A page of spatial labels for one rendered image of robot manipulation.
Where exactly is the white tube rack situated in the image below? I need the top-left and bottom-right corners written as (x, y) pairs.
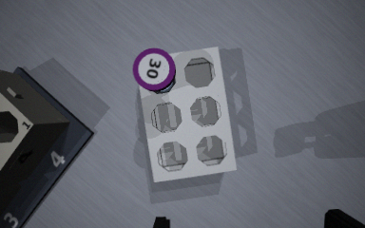
top-left (139, 47), bottom-right (236, 181)

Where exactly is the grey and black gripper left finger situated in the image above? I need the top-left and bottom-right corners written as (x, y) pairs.
top-left (153, 217), bottom-right (170, 228)

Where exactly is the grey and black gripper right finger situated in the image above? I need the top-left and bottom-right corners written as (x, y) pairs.
top-left (324, 209), bottom-right (365, 228)

